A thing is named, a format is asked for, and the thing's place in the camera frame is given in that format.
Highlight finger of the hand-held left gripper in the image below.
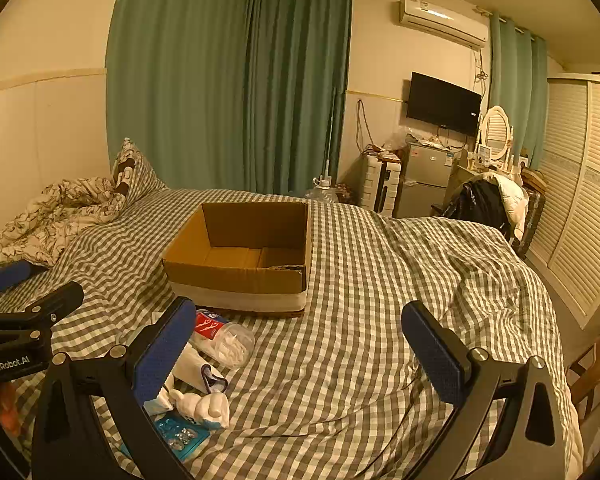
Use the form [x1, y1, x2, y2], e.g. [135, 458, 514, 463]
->
[0, 259, 50, 298]
[0, 281, 85, 343]

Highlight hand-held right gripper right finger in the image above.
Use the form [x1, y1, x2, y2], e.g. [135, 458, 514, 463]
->
[401, 300, 568, 480]

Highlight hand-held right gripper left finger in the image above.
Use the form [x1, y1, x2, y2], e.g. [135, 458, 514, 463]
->
[31, 296, 198, 480]

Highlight white tube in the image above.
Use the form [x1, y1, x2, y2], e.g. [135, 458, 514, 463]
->
[172, 346, 229, 395]

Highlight clear cotton swab jar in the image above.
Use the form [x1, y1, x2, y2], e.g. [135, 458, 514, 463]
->
[189, 309, 256, 370]

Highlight white soft object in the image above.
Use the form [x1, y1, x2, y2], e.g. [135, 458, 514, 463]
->
[145, 389, 230, 430]

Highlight blue blister card pack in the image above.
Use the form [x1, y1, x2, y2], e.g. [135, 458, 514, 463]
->
[120, 412, 211, 463]

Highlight cardboard box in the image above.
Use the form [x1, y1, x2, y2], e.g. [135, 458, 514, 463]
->
[161, 201, 311, 318]

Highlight person's left hand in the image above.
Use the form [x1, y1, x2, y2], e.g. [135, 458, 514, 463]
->
[0, 382, 23, 438]

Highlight floral white blanket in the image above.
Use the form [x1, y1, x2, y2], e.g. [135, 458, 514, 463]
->
[0, 176, 129, 267]

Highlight checked pillow with brown patch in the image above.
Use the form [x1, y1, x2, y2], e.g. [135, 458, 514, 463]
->
[111, 137, 168, 204]

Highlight black jacket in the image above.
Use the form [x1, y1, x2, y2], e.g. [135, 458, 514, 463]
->
[432, 178, 511, 236]

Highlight dark brown suitcase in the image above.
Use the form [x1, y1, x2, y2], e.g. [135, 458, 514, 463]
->
[512, 187, 547, 259]

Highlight grey small fridge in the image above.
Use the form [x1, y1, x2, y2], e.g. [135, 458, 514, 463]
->
[395, 141, 453, 219]

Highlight white padded jacket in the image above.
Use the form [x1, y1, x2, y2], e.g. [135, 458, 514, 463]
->
[480, 172, 529, 242]

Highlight white ribbed suitcase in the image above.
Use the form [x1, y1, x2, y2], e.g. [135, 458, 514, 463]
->
[364, 154, 403, 215]

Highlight white dressing table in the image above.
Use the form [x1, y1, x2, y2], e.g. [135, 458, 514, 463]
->
[452, 152, 528, 191]

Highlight clear water jug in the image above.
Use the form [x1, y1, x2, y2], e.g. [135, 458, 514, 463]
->
[305, 175, 341, 204]

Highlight wooden woven basket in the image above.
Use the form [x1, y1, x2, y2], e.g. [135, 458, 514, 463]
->
[521, 166, 549, 194]

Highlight clear plastic bags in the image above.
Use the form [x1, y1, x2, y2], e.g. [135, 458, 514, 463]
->
[389, 129, 417, 155]

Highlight white louvred wardrobe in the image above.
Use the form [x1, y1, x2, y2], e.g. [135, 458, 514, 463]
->
[525, 72, 600, 329]

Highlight white oval vanity mirror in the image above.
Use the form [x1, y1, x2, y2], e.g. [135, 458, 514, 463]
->
[480, 106, 515, 161]

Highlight wide green curtain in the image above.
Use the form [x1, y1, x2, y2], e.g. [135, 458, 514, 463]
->
[106, 0, 253, 196]

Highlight green curtain with eyelets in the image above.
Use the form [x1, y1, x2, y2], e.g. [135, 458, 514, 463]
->
[487, 12, 550, 171]

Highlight narrow green curtain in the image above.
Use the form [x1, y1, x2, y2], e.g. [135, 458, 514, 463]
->
[244, 0, 353, 197]

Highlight white air conditioner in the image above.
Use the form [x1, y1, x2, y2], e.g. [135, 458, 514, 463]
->
[397, 0, 488, 51]

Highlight hanging wall cables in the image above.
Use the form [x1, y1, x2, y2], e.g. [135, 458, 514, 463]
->
[355, 99, 377, 155]

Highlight black wall television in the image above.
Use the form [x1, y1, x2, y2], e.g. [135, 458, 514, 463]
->
[406, 72, 482, 137]

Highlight air conditioner cable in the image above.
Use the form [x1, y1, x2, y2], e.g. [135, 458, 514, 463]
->
[472, 47, 489, 95]

